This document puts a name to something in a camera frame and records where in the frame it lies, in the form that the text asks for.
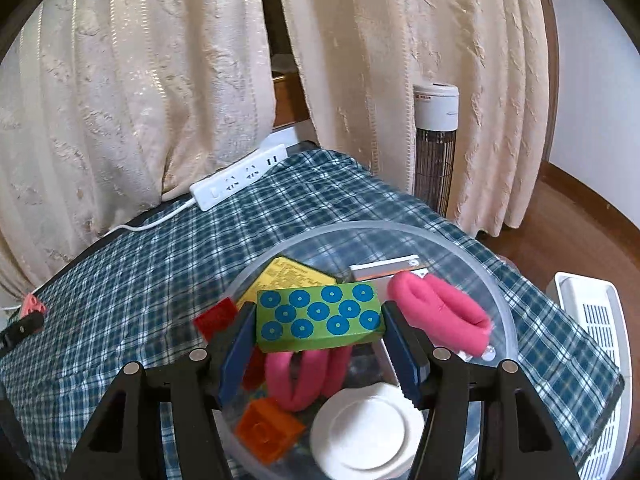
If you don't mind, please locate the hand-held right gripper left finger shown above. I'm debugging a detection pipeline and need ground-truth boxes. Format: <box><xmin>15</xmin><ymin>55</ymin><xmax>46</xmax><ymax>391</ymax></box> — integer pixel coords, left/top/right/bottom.
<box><xmin>62</xmin><ymin>301</ymin><xmax>258</xmax><ymax>480</ymax></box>

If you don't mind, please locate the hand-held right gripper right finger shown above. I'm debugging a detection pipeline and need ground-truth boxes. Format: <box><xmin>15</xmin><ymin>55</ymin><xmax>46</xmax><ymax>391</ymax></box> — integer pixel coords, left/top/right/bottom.
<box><xmin>381</xmin><ymin>301</ymin><xmax>583</xmax><ymax>480</ymax></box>

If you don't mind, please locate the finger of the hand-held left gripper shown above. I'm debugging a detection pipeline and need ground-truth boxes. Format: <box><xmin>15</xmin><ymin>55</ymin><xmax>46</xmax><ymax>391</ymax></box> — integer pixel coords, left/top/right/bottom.
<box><xmin>0</xmin><ymin>310</ymin><xmax>46</xmax><ymax>356</ymax></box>

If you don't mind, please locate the red toy block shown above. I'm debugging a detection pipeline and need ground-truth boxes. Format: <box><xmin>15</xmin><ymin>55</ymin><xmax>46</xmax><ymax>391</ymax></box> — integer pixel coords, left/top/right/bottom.
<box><xmin>193</xmin><ymin>297</ymin><xmax>268</xmax><ymax>391</ymax></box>

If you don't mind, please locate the pink foam hair roller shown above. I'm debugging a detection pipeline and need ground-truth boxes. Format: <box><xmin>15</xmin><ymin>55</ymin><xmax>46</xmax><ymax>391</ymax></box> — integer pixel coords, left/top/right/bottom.
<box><xmin>387</xmin><ymin>271</ymin><xmax>493</xmax><ymax>358</ymax></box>
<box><xmin>264</xmin><ymin>345</ymin><xmax>353</xmax><ymax>412</ymax></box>

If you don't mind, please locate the orange toy block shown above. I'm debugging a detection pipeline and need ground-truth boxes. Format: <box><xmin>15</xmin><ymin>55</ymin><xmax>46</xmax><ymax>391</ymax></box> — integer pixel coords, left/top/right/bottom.
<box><xmin>235</xmin><ymin>399</ymin><xmax>306</xmax><ymax>465</ymax></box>

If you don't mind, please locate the white round jar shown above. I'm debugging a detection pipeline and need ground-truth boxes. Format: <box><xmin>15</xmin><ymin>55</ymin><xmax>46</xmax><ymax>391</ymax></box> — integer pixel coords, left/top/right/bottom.
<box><xmin>310</xmin><ymin>382</ymin><xmax>426</xmax><ymax>480</ymax></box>

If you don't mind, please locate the green block with blue circles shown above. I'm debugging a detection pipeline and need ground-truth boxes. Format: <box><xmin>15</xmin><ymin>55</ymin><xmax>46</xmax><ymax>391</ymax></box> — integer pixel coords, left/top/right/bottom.
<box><xmin>256</xmin><ymin>281</ymin><xmax>387</xmax><ymax>353</ymax></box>

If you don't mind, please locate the clear plastic bowl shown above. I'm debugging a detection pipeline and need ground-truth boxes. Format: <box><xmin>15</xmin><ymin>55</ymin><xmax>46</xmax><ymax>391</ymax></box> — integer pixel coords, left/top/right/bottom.
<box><xmin>220</xmin><ymin>221</ymin><xmax>517</xmax><ymax>480</ymax></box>

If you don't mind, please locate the white and grey box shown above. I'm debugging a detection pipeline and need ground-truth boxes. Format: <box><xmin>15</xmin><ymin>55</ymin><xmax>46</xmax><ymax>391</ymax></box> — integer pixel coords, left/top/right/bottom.
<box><xmin>349</xmin><ymin>255</ymin><xmax>432</xmax><ymax>283</ymax></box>

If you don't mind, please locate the yellow and green box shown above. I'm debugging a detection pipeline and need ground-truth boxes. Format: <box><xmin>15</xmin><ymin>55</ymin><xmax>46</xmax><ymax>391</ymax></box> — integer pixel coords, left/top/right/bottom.
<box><xmin>235</xmin><ymin>255</ymin><xmax>337</xmax><ymax>311</ymax></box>

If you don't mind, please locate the white power strip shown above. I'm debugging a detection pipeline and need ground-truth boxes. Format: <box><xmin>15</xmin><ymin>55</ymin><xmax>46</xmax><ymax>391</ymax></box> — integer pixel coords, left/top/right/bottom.
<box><xmin>189</xmin><ymin>144</ymin><xmax>290</xmax><ymax>212</ymax></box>

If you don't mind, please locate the white plastic basket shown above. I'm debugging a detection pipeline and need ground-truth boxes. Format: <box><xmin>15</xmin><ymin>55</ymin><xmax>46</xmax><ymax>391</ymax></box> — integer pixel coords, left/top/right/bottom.
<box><xmin>545</xmin><ymin>271</ymin><xmax>633</xmax><ymax>480</ymax></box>

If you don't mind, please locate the white tower heater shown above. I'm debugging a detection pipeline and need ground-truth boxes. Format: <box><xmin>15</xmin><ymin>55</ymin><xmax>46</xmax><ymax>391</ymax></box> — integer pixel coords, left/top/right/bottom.
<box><xmin>412</xmin><ymin>81</ymin><xmax>460</xmax><ymax>218</ymax></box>

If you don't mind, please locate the cream curtain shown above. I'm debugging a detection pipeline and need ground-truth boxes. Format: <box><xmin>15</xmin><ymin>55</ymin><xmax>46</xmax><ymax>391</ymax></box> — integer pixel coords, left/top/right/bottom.
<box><xmin>270</xmin><ymin>0</ymin><xmax>553</xmax><ymax>238</ymax></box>
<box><xmin>0</xmin><ymin>0</ymin><xmax>278</xmax><ymax>301</ymax></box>

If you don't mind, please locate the white power cable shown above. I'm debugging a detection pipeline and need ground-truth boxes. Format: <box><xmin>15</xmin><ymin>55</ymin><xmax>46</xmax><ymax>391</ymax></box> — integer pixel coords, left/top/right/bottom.
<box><xmin>107</xmin><ymin>197</ymin><xmax>198</xmax><ymax>233</ymax></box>

